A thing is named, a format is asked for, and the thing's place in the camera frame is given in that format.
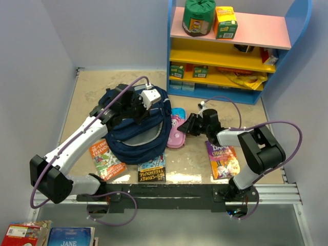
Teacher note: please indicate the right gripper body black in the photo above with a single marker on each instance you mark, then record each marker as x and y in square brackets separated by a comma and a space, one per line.
[198, 127]

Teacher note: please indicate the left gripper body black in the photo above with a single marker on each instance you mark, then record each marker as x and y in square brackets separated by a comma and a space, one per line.
[137, 110]

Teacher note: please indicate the pink blue pencil case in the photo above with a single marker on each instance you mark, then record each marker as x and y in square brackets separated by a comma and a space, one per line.
[177, 138]

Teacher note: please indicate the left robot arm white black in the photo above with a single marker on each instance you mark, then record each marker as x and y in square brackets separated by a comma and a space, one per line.
[50, 174]

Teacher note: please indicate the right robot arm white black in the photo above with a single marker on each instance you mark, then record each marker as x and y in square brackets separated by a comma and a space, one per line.
[261, 150]

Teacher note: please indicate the yellow snack bag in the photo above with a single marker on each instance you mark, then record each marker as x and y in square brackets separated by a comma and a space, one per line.
[246, 78]

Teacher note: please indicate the purple Roald Dahl book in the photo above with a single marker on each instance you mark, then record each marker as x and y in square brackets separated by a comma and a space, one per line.
[223, 161]

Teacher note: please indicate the right small green box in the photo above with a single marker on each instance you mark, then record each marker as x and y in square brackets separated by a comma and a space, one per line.
[200, 71]

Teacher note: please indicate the small green box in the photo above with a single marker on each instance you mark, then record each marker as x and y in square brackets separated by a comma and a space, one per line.
[177, 69]
[200, 71]

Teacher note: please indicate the black 169-storey treehouse book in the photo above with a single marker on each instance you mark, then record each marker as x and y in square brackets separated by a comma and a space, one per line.
[153, 170]

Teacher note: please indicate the left small green box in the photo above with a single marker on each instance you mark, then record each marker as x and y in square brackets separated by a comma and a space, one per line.
[177, 69]

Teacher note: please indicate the orange 78-storey treehouse book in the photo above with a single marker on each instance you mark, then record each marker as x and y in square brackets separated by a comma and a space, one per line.
[108, 166]

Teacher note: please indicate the colourful blue toy shelf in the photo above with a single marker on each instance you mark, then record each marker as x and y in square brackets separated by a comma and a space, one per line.
[282, 33]

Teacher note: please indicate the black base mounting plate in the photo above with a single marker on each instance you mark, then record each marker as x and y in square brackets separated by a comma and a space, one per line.
[211, 197]

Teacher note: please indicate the red white packet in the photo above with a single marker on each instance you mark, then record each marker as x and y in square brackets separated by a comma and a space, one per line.
[269, 56]

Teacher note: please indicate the orange green carton box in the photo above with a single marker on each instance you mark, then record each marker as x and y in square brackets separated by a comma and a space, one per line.
[225, 23]

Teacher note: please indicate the green wrapped tissue roll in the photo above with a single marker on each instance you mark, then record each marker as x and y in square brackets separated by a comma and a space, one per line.
[198, 17]

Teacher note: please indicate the blue Jane book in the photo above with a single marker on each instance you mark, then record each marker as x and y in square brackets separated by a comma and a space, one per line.
[72, 236]

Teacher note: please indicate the red book bottom left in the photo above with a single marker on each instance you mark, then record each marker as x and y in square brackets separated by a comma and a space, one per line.
[27, 233]

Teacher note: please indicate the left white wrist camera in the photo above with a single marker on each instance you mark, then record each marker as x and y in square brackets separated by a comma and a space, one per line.
[150, 97]

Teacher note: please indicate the aluminium rail frame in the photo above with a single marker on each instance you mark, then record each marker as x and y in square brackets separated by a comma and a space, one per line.
[277, 221]

